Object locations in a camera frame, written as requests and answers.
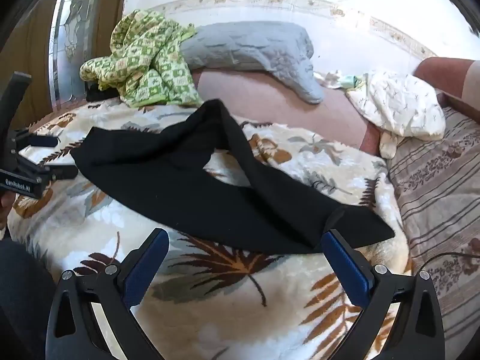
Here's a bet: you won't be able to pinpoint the brown wooden door frame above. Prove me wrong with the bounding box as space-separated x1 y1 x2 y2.
0 0 70 128

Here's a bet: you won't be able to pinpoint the thin black cable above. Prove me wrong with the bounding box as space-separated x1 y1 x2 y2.
416 249 480 275

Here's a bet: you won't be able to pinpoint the green patterned cloth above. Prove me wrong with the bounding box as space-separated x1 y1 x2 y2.
79 8 203 108

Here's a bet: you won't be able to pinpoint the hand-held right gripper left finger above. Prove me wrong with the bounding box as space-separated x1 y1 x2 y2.
46 228 171 360

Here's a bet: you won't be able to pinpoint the leaf print fleece blanket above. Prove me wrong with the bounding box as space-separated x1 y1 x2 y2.
7 101 413 360

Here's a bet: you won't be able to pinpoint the small pale green cloth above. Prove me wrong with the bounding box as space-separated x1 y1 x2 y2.
337 73 362 90

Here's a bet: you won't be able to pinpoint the brown striped bedsheet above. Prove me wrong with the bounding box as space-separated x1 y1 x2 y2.
386 107 480 360

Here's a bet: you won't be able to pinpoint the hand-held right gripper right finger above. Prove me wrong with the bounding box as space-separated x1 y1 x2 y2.
322 229 447 360

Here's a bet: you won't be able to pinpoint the black pants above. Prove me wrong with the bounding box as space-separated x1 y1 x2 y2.
70 98 395 256

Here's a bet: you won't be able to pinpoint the person's leg in dark jeans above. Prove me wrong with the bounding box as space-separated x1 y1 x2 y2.
0 238 57 360

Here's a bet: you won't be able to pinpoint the pink mattress sheet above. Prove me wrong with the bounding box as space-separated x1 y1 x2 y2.
191 67 383 156

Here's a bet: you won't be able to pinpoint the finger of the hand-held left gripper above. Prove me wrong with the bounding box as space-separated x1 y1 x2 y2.
30 135 60 148
41 165 79 181

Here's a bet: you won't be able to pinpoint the wooden headboard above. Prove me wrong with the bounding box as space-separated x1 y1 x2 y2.
412 57 480 115

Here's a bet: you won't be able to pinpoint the grey pillow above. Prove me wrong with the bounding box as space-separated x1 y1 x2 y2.
180 22 325 105

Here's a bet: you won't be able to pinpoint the small black cloth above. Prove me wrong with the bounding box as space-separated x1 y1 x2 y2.
85 84 121 103

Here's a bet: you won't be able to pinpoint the patterned glass door panel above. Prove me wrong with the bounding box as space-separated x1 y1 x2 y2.
50 0 109 111

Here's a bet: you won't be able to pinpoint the person's left hand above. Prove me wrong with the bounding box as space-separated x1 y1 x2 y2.
0 192 16 231

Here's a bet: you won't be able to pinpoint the white floral pillow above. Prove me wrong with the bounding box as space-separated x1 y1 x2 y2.
345 70 447 160

